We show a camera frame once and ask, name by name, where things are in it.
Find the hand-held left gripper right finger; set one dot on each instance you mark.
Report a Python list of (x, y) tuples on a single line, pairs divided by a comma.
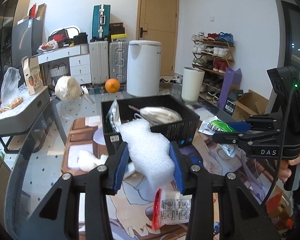
[(178, 170)]

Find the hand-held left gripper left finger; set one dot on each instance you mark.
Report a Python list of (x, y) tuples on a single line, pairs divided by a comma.
[(118, 167)]

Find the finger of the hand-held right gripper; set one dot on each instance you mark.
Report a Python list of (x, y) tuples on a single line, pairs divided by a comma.
[(238, 126), (227, 138)]

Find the white foam sheet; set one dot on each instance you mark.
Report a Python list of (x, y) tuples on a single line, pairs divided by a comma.
[(147, 150)]

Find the black cardboard box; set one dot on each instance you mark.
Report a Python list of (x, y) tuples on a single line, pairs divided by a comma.
[(170, 135)]

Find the person's right hand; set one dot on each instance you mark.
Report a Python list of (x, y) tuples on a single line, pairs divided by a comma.
[(285, 171)]

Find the open cardboard box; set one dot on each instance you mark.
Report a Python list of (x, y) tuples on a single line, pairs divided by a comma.
[(250, 105)]

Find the dark green shoe box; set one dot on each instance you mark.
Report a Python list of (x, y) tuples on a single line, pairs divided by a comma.
[(232, 102)]

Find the white round lid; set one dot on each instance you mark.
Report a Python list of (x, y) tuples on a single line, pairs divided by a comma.
[(98, 137)]

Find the red-zip clear bag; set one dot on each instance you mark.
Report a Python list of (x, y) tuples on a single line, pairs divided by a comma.
[(175, 207)]

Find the purple bag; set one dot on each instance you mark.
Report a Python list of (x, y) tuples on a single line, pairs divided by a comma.
[(228, 87)]

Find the white square cloth pad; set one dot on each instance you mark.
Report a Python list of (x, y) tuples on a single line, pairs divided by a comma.
[(73, 157)]

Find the printed desk mat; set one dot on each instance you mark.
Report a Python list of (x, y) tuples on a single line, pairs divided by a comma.
[(135, 212)]

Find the white paper sheet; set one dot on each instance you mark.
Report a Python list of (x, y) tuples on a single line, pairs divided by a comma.
[(92, 121)]

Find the white trash can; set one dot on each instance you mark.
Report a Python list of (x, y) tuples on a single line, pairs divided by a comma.
[(192, 85)]

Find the wooden shoe rack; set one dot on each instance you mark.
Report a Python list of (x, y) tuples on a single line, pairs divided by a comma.
[(231, 60)]

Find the group of sneakers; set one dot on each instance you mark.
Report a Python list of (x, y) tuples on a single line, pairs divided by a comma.
[(215, 52)]

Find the orange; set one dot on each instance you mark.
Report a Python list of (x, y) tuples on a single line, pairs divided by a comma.
[(112, 85)]

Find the dark window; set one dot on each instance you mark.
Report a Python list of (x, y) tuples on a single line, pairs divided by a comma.
[(297, 37)]

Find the wrapped napa cabbage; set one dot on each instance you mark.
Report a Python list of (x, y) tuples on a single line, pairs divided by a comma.
[(67, 90)]

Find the white cylindrical appliance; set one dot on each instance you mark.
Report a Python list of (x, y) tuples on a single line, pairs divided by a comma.
[(143, 67)]

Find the white suitcase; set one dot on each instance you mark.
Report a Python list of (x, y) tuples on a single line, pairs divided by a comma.
[(98, 62)]

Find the white desk with drawers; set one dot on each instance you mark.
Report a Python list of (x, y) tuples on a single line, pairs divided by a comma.
[(78, 65)]

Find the white woven basket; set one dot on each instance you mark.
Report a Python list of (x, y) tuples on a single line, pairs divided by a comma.
[(58, 73)]

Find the grey side table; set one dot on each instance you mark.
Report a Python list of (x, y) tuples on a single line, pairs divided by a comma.
[(20, 115)]

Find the printed cardboard fruit box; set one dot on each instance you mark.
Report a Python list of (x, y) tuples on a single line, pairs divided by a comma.
[(33, 76)]

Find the black yellow box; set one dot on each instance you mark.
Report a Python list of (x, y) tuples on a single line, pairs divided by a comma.
[(118, 37)]

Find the clear bag of fruit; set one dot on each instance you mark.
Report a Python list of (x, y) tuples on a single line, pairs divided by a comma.
[(11, 87)]

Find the black bag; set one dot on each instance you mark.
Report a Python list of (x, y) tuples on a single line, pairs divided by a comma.
[(80, 38)]

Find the black flat box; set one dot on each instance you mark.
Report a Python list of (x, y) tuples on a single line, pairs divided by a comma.
[(117, 28)]

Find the wooden door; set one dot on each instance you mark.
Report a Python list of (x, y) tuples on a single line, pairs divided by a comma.
[(157, 12)]

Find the plastic bag of food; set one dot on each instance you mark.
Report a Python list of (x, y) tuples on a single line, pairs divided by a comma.
[(48, 46)]

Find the red black shoe box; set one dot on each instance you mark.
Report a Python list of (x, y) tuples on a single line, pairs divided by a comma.
[(57, 36)]

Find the white rounded chair back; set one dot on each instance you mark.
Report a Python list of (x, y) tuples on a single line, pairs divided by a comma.
[(73, 28)]

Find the teal suitcase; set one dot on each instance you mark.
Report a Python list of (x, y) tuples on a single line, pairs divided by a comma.
[(100, 21)]

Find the grey fridge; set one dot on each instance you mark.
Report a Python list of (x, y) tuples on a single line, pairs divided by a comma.
[(27, 40)]

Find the flat cardboard piece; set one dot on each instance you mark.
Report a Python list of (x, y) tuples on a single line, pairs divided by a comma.
[(41, 12)]

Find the dark glass wardrobe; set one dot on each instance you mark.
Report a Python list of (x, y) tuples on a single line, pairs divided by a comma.
[(5, 35)]

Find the red gift box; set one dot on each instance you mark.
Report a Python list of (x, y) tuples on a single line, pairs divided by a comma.
[(32, 11)]

